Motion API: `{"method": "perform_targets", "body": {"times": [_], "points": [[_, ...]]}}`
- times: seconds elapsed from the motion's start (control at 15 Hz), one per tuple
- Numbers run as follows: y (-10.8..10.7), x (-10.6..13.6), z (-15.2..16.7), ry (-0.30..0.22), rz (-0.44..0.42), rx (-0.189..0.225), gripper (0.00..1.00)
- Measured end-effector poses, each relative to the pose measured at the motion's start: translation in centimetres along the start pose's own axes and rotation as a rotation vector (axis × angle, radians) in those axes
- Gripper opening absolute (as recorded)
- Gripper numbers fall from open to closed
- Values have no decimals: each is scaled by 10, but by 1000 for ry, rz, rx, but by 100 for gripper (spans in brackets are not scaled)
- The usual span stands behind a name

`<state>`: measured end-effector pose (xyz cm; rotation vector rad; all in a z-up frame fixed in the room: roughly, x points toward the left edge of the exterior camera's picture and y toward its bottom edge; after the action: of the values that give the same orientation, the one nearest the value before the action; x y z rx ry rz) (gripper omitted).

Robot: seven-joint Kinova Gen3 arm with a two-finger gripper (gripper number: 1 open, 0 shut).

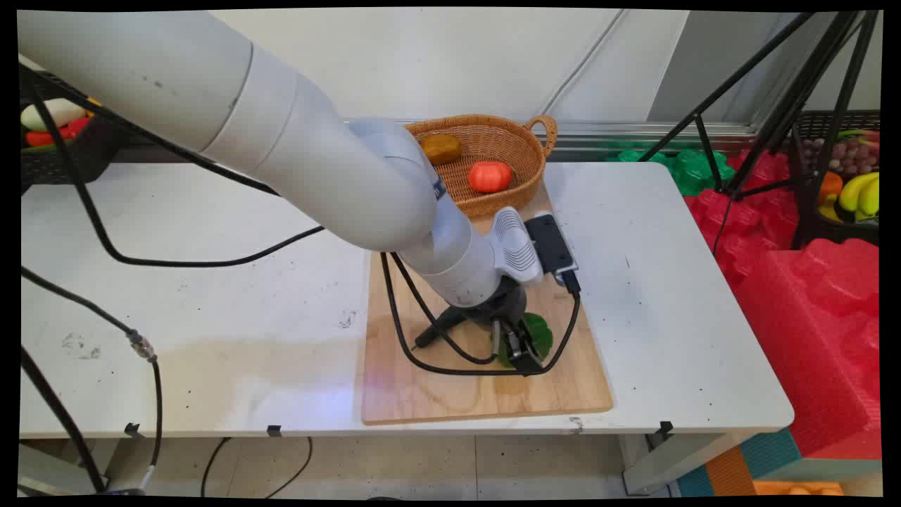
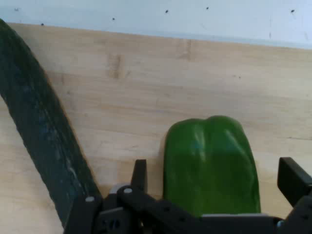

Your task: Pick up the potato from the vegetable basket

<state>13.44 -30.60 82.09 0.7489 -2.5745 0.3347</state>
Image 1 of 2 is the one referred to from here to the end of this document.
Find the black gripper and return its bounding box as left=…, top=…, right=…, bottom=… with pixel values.
left=461, top=276, right=544, bottom=375

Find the green bell pepper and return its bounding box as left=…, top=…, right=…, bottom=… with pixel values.
left=493, top=313, right=554, bottom=368

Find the brown potato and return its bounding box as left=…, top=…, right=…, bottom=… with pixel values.
left=421, top=134, right=464, bottom=166

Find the dark green cucumber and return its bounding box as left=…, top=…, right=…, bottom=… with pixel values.
left=414, top=307, right=467, bottom=350

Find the wooden cutting board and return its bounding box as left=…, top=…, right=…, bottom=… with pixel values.
left=361, top=180, right=613, bottom=425

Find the red tomato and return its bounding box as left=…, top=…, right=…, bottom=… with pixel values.
left=468, top=161, right=512, bottom=194

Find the white table leg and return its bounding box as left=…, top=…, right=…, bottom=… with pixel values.
left=619, top=430, right=747, bottom=495

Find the woven wicker basket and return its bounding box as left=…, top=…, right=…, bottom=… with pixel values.
left=405, top=114, right=558, bottom=218

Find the green foam tray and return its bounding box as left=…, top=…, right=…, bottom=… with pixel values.
left=609, top=144, right=736, bottom=196

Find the small red foam tray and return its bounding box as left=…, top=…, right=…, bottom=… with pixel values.
left=686, top=150, right=803, bottom=289

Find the large red foam tray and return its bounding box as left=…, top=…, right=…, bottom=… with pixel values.
left=736, top=238, right=881, bottom=460

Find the black plastic fruit basket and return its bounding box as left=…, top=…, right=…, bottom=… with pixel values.
left=792, top=111, right=881, bottom=247

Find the yellow banana bunch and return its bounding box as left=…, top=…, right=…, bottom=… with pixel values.
left=838, top=173, right=881, bottom=220

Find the purple grape bunch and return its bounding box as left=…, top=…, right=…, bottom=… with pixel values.
left=802, top=137, right=878, bottom=177

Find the black plastic vegetable basket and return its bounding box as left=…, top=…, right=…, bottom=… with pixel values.
left=20, top=67, right=127, bottom=187

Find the red chili pepper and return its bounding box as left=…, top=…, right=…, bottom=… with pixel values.
left=26, top=117, right=92, bottom=147

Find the white eggplant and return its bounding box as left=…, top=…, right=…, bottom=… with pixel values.
left=21, top=99, right=87, bottom=132

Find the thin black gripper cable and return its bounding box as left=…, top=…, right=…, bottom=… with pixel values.
left=389, top=252, right=498, bottom=365

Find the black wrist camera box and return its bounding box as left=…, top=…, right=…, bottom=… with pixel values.
left=524, top=213, right=582, bottom=295

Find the black floor cable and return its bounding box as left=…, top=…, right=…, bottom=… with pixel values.
left=264, top=437, right=314, bottom=498
left=201, top=437, right=233, bottom=498

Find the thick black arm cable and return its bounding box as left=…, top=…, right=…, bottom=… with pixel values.
left=28, top=92, right=326, bottom=268

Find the black cable with metal connector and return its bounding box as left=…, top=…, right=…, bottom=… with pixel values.
left=21, top=266, right=163, bottom=494

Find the black camera tripod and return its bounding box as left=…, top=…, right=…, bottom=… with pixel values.
left=637, top=11, right=881, bottom=201

